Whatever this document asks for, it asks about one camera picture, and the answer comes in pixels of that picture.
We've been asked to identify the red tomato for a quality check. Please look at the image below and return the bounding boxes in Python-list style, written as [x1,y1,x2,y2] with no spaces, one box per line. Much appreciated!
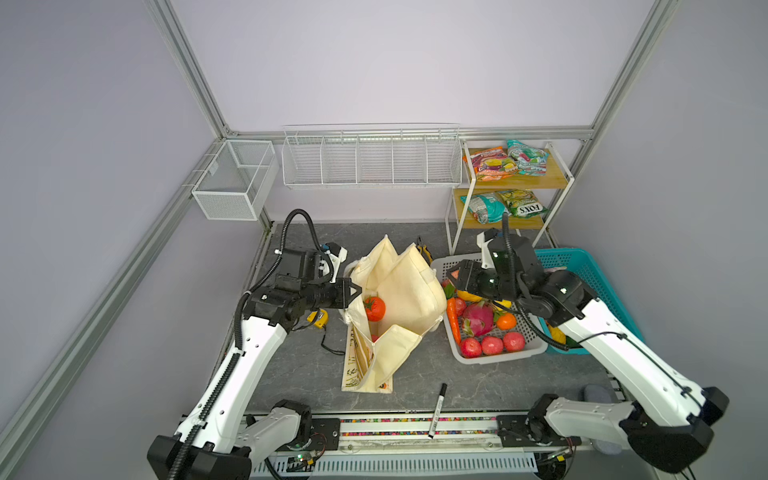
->
[363,296,386,323]

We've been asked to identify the cream floral tote bag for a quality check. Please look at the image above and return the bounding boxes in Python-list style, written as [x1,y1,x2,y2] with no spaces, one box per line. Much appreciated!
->
[339,236,446,394]

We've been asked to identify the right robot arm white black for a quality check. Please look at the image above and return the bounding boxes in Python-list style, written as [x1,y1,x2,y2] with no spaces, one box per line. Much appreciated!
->
[447,226,729,479]

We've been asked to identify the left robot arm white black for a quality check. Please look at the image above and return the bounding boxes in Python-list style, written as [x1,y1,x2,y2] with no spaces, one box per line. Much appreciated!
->
[147,229,362,479]

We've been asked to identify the green Fox's candy bag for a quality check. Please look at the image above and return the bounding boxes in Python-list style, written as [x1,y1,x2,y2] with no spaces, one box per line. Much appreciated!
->
[497,189,548,219]

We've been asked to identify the teal white snack bag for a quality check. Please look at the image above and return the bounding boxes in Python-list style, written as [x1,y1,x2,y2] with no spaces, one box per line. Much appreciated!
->
[460,192,508,225]

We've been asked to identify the teal pink snack bag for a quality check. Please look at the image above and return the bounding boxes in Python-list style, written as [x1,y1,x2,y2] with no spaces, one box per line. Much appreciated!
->
[507,140,549,177]

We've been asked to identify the yellow tape measure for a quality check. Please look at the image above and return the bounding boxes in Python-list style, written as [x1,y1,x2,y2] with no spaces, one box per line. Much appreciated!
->
[307,309,345,356]

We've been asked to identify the small orange tangerine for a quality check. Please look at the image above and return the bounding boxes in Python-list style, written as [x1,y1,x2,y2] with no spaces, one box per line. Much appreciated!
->
[495,313,517,331]

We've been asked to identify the teal plastic vegetable basket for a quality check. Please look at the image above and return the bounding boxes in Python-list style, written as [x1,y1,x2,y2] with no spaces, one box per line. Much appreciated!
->
[535,248,645,341]

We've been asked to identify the yellow pear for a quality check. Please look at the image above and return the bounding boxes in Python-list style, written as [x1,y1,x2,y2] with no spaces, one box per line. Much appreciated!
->
[456,291,483,303]

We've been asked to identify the pink dragon fruit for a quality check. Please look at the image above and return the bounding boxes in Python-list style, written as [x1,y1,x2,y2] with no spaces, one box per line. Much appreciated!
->
[462,302,495,337]

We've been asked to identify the white plastic fruit basket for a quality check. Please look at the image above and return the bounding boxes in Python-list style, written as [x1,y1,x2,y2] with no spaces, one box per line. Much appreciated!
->
[431,253,547,365]

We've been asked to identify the red apple front right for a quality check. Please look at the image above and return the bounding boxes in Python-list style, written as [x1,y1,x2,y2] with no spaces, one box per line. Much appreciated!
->
[502,331,526,353]

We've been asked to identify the red apple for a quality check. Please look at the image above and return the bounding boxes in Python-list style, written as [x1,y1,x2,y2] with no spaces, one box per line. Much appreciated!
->
[502,331,526,353]
[460,337,483,359]
[481,336,505,356]

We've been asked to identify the orange carrot in white basket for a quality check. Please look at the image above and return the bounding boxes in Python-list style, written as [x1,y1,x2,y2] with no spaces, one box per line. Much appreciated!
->
[446,298,461,345]

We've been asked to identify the red apple front middle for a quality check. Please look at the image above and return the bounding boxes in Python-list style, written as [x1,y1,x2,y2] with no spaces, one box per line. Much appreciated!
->
[481,336,505,356]

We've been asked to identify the white wooden two-tier shelf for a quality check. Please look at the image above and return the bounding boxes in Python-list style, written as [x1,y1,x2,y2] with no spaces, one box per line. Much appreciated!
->
[444,141,576,255]

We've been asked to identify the yellow black pliers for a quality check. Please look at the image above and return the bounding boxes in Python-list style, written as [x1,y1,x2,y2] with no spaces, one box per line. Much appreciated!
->
[415,237,433,265]

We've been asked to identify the red apple front left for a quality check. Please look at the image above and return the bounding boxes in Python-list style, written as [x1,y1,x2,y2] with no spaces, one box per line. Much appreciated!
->
[460,337,483,359]

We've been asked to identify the white mesh box basket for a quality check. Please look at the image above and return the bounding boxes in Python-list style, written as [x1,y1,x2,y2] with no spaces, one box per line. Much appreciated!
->
[192,140,279,221]

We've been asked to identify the black marker pen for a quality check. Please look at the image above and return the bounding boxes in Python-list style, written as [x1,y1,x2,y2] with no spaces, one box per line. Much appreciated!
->
[427,383,448,439]

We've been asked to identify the grey wrist rest pad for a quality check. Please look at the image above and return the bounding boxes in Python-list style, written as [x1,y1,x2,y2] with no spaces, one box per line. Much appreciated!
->
[581,384,622,456]

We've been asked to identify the white wire wall basket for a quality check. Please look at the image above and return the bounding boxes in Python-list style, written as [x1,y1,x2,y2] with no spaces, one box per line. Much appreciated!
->
[282,123,463,188]

